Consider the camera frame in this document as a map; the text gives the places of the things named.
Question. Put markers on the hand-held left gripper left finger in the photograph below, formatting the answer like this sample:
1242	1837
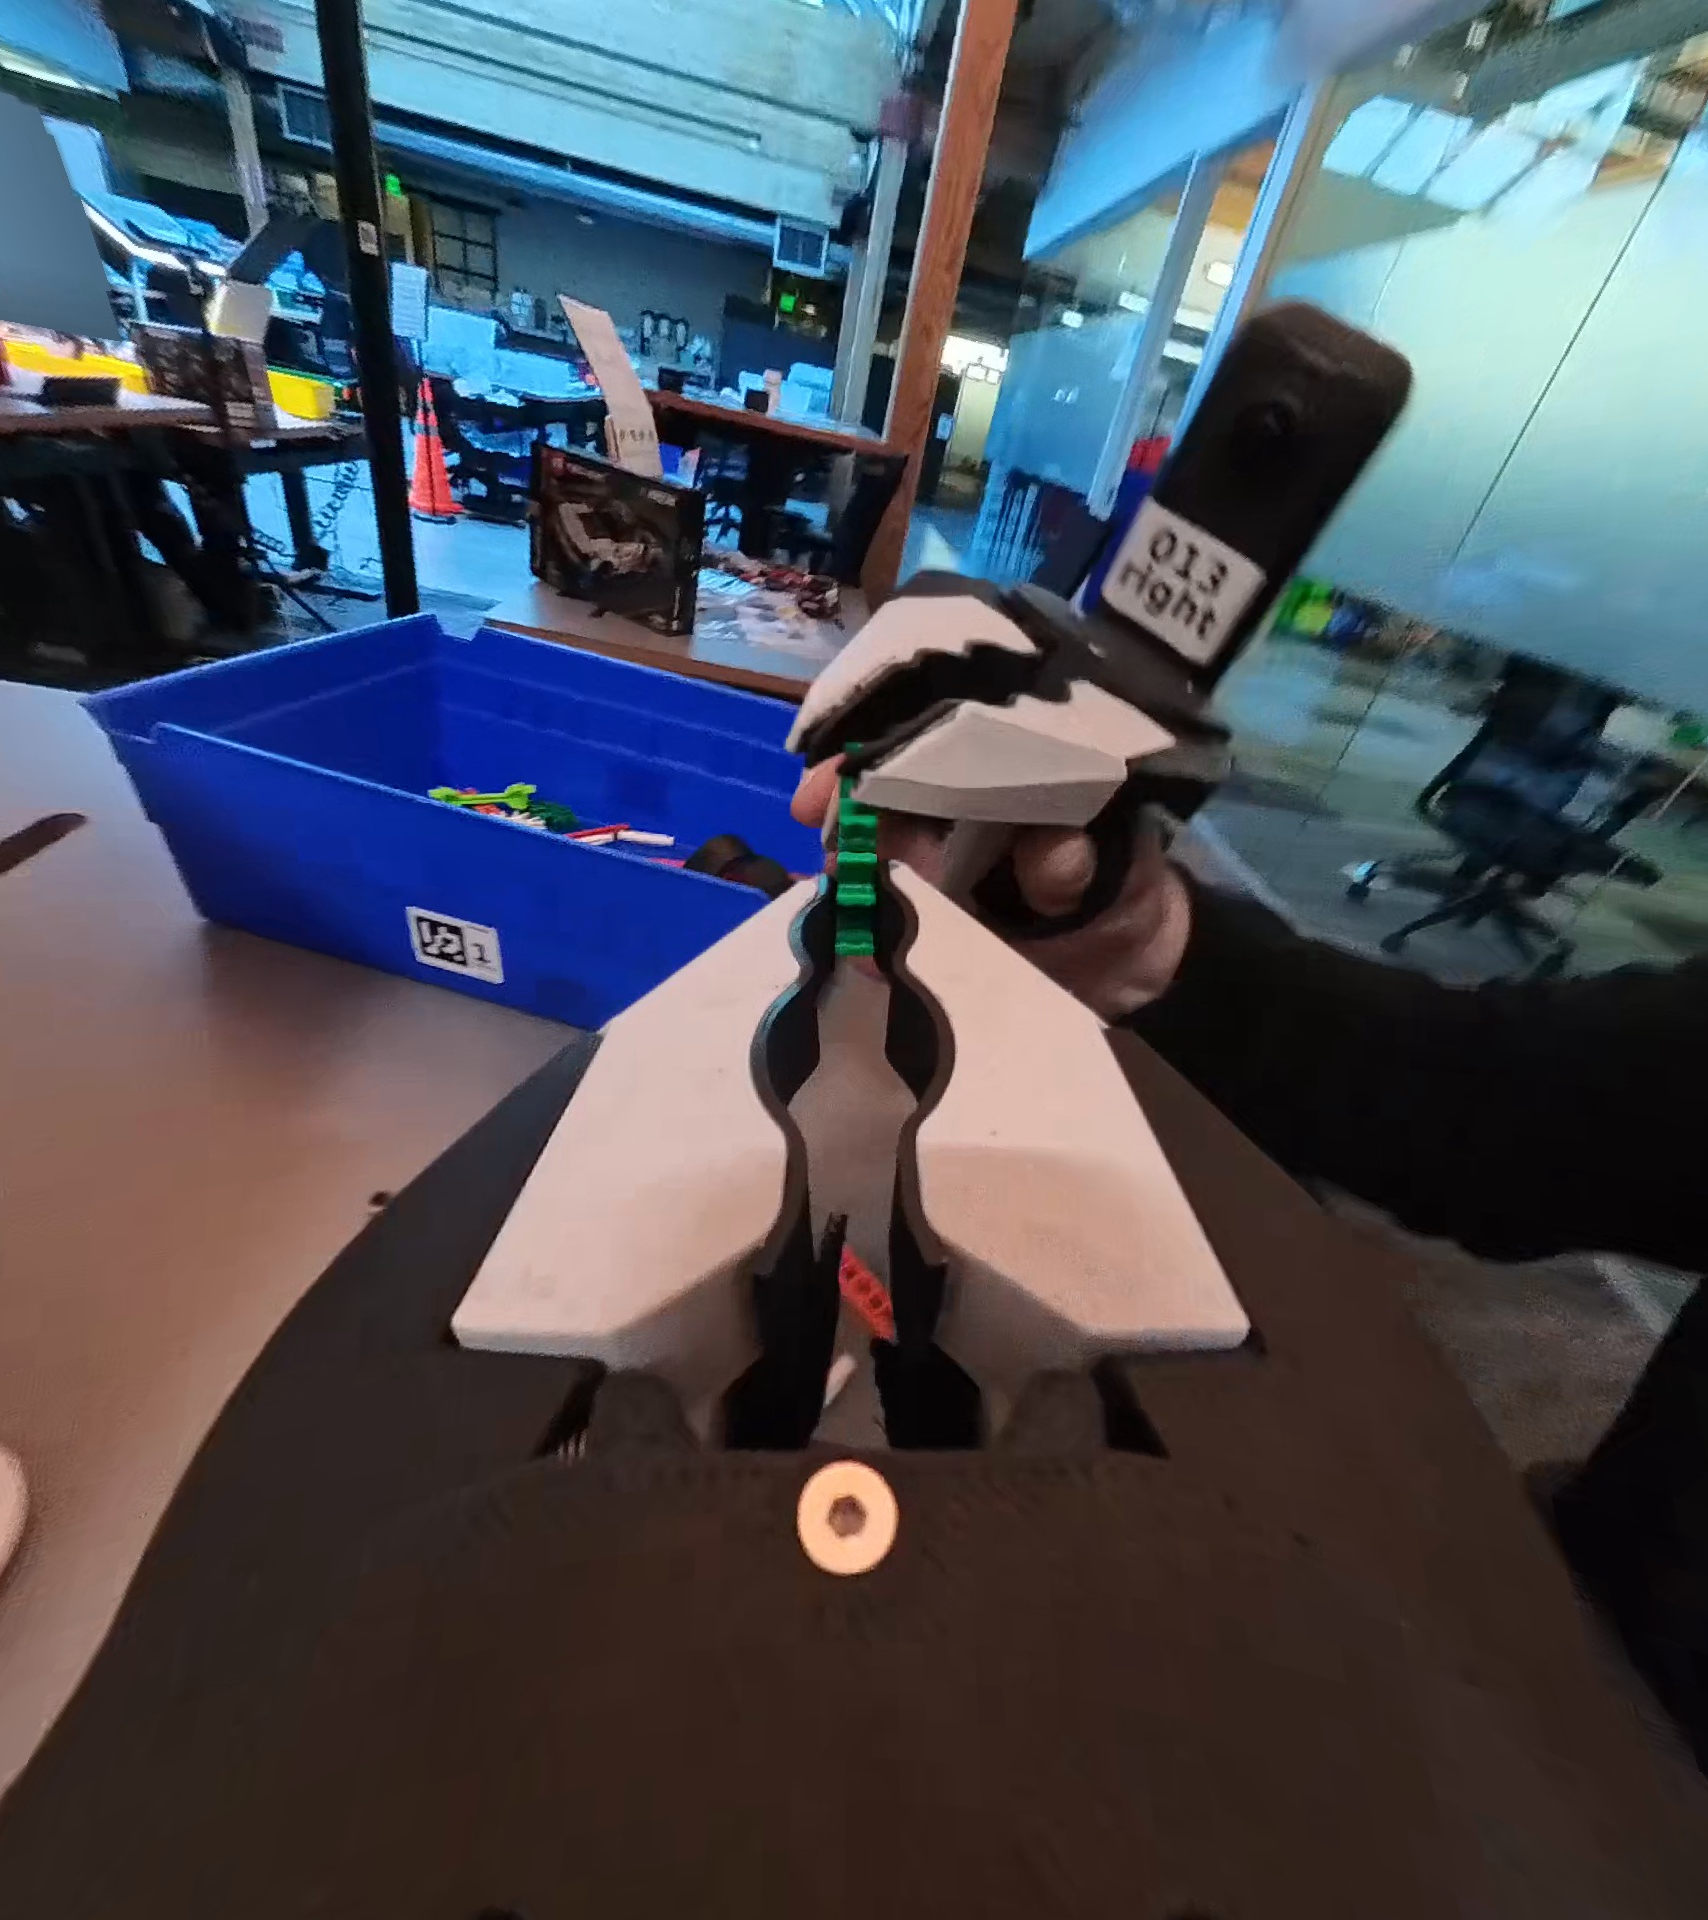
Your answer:
614	1200

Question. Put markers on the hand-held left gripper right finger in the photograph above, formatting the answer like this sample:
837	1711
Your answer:
1079	1200

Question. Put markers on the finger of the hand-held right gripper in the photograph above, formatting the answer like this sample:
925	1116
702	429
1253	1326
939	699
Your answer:
898	645
1019	764

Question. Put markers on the green connector piece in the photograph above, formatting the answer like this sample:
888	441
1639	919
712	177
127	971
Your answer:
854	870

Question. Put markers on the red black toy wheel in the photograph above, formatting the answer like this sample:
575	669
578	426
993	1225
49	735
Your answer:
735	866

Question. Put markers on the blue bin with white tag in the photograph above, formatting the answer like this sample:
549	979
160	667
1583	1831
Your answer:
344	841

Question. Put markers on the person's right forearm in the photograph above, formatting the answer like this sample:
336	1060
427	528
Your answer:
1468	1110

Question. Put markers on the person's right hand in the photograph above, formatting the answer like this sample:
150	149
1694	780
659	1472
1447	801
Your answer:
1138	961

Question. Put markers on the brown cluttered table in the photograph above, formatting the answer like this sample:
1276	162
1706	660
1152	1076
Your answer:
735	645

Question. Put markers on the red connector piece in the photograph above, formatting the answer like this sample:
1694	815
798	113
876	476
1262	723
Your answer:
867	1293

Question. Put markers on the black printed toy box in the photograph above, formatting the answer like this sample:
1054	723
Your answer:
614	541

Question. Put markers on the pile of toy construction pieces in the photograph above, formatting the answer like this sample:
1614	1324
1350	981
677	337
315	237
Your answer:
539	810

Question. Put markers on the black office chair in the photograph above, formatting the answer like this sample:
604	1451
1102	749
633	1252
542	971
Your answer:
1515	780

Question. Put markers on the orange traffic cone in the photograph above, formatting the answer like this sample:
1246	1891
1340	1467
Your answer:
434	465

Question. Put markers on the black metal pole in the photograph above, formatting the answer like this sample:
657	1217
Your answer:
367	300

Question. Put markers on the wooden table with black legs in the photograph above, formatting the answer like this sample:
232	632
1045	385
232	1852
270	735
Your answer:
118	429

